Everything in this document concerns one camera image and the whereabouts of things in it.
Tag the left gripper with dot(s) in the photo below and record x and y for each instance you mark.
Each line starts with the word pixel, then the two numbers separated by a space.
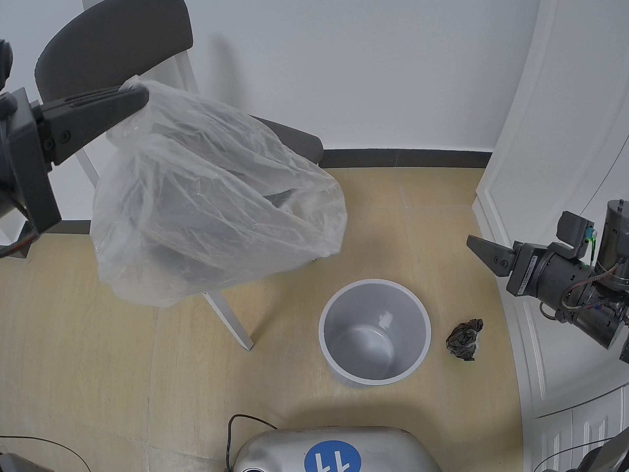
pixel 29 180

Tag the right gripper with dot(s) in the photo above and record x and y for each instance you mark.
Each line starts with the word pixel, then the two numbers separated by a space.
pixel 545 276

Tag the clear plastic bag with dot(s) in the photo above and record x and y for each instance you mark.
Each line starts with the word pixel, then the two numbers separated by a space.
pixel 211 204

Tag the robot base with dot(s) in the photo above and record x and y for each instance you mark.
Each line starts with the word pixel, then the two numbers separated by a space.
pixel 334 453

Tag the white trash bin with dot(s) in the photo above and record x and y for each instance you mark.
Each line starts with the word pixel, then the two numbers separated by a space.
pixel 373 332

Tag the crumpled black plastic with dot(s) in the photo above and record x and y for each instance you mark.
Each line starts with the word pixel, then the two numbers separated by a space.
pixel 462 340

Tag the dark grey white-legged chair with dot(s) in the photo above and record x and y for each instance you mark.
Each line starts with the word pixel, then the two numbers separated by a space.
pixel 108 32

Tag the white wardrobe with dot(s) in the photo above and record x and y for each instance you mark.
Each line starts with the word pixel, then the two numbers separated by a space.
pixel 565 91

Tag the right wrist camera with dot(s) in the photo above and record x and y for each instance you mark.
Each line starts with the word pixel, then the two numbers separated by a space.
pixel 572 229

